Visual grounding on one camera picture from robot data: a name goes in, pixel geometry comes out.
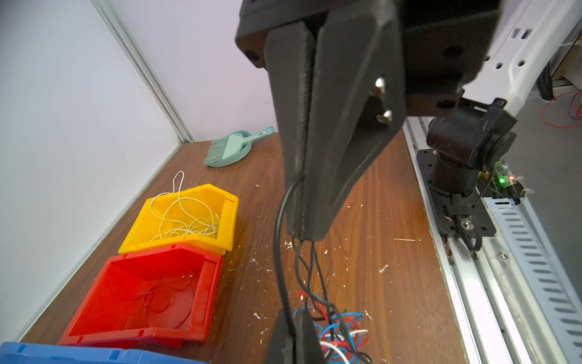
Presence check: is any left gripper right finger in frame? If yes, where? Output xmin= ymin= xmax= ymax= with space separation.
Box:
xmin=295 ymin=309 xmax=325 ymax=364

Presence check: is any red cable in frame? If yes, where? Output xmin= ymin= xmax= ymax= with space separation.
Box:
xmin=130 ymin=275 xmax=196 ymax=331

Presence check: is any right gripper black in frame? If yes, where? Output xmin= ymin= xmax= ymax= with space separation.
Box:
xmin=235 ymin=1 xmax=503 ymax=241

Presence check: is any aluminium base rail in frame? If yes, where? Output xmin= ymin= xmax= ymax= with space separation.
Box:
xmin=402 ymin=115 xmax=582 ymax=364

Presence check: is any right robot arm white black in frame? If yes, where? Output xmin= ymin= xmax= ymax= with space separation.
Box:
xmin=236 ymin=1 xmax=581 ymax=241

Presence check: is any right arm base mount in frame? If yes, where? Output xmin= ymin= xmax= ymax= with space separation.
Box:
xmin=417 ymin=149 xmax=497 ymax=252

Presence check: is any red plastic bin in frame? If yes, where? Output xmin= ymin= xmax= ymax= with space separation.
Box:
xmin=59 ymin=244 xmax=224 ymax=349

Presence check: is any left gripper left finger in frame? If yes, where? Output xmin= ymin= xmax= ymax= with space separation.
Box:
xmin=265 ymin=310 xmax=296 ymax=364

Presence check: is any black cable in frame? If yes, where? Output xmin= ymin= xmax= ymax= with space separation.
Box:
xmin=272 ymin=170 xmax=365 ymax=364

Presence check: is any green dustpan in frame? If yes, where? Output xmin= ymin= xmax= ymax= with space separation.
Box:
xmin=204 ymin=127 xmax=274 ymax=168

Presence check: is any blue plastic bin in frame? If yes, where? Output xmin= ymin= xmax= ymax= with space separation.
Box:
xmin=1 ymin=342 xmax=200 ymax=364

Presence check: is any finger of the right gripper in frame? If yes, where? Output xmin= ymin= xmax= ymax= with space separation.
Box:
xmin=263 ymin=20 xmax=317 ymax=238

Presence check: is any right controller board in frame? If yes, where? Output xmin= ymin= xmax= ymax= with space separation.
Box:
xmin=477 ymin=159 xmax=528 ymax=205

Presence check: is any yellow plastic bin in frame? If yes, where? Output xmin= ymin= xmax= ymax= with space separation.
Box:
xmin=118 ymin=184 xmax=239 ymax=255

